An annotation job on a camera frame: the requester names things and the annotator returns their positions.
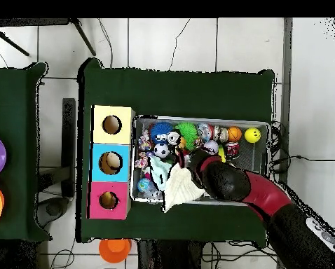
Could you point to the light blue cloth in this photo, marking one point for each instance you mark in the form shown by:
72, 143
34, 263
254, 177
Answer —
159, 171

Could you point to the cream white waffle cloth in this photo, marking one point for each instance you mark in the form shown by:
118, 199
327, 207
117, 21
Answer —
178, 190

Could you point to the yellow duck plush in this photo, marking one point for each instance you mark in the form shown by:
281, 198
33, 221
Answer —
108, 196

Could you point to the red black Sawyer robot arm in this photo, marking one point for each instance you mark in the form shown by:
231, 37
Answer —
268, 193

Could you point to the wooden box with three holes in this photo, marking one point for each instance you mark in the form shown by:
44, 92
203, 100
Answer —
124, 137

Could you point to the small soccer ball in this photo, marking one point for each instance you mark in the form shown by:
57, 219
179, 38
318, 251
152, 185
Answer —
162, 150

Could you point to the blue spiky ball with eyes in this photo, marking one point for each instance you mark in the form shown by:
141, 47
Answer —
159, 130

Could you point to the large green spiky ball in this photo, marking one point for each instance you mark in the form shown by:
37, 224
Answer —
190, 131

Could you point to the small orange basketball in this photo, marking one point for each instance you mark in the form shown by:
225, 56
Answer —
234, 134

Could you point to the yellow foam ball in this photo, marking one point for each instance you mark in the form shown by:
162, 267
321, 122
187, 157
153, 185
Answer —
252, 135

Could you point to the black upright panel stand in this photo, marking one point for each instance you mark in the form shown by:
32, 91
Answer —
68, 126

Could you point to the orange plastic cup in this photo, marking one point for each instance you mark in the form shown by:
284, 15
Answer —
114, 250

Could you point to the black tripod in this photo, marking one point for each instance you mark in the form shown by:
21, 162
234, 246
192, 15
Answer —
84, 37

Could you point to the dark green side tablecloth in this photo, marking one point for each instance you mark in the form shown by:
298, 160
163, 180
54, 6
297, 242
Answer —
13, 84

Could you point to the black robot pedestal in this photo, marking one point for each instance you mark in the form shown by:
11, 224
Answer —
167, 256

